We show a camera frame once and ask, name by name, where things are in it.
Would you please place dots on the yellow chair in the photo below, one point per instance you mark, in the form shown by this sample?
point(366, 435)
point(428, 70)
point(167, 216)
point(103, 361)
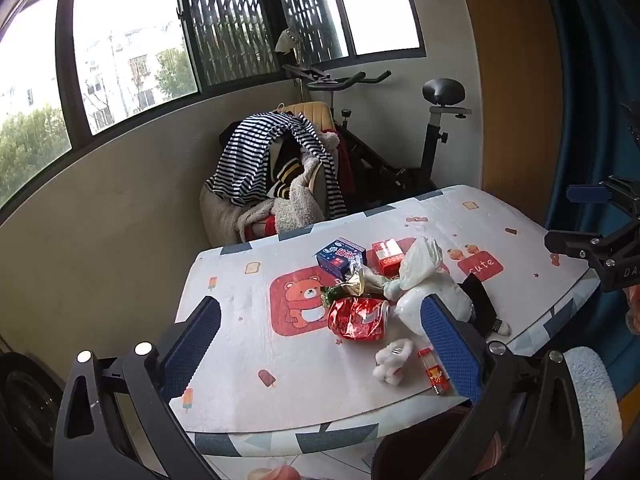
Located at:
point(312, 110)

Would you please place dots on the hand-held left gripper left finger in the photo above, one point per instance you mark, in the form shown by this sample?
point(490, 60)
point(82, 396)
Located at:
point(192, 340)

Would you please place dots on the crushed red can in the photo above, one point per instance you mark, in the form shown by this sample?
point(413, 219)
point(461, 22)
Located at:
point(357, 317)

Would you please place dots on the black exercise bike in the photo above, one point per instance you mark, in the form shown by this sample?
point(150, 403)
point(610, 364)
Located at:
point(430, 130)

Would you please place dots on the red tube snack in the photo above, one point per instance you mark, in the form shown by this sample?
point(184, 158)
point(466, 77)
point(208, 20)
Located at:
point(434, 370)

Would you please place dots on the white plastic bag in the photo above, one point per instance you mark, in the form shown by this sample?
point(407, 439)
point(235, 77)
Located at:
point(425, 285)

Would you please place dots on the green crinkled snack wrapper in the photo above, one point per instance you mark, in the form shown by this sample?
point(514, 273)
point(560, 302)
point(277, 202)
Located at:
point(345, 287)

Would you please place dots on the dark round drum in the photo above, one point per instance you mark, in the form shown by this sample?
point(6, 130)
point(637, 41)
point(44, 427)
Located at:
point(25, 410)

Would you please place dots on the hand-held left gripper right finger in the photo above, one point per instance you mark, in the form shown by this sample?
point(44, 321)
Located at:
point(450, 350)

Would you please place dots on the small red box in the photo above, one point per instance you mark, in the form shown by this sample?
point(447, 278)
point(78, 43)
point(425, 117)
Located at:
point(392, 256)

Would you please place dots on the wooden wardrobe panel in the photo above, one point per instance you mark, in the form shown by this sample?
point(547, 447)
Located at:
point(510, 85)

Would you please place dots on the person's right forearm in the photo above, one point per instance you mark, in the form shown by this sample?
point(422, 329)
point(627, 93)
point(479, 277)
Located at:
point(595, 400)

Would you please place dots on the navy white striped shirt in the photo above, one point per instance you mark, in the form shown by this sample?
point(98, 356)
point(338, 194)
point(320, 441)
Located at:
point(250, 160)

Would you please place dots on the red garment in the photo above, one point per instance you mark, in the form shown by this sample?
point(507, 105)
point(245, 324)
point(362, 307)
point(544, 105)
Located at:
point(345, 160)

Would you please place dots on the white hanging cloth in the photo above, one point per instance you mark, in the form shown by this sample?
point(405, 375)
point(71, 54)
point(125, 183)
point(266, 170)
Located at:
point(286, 41)

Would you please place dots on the black yellow striped garment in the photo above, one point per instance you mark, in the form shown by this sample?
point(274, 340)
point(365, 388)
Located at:
point(287, 175)

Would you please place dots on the blue curtain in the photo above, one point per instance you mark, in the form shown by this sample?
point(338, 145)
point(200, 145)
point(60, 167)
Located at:
point(590, 85)

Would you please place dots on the pink waste bin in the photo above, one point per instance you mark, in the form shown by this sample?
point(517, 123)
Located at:
point(425, 442)

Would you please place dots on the dark framed window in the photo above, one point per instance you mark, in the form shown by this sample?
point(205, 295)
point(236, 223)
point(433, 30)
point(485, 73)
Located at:
point(125, 50)

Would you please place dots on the blue ice cream box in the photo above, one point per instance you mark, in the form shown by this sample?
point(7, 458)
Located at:
point(340, 256)

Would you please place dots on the person's right hand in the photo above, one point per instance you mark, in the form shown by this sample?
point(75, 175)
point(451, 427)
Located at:
point(634, 312)

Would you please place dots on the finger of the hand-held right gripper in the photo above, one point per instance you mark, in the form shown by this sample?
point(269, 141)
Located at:
point(570, 242)
point(585, 193)

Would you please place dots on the cream fleece garment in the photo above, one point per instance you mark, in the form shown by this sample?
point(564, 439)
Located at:
point(295, 210)

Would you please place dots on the bear printed table mat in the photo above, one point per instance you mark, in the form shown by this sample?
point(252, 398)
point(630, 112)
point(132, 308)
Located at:
point(280, 360)

